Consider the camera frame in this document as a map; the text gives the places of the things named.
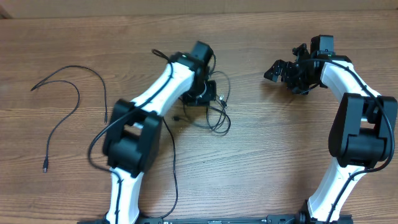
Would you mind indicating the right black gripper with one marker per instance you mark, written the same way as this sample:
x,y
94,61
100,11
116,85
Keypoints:
x,y
292,73

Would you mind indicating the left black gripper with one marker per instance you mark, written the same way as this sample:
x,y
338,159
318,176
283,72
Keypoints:
x,y
188,99

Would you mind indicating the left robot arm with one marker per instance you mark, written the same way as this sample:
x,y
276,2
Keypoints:
x,y
133,137

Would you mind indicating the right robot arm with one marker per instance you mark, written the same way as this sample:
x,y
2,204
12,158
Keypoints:
x,y
361,138

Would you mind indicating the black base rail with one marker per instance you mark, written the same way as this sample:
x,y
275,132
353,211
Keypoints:
x,y
214,221

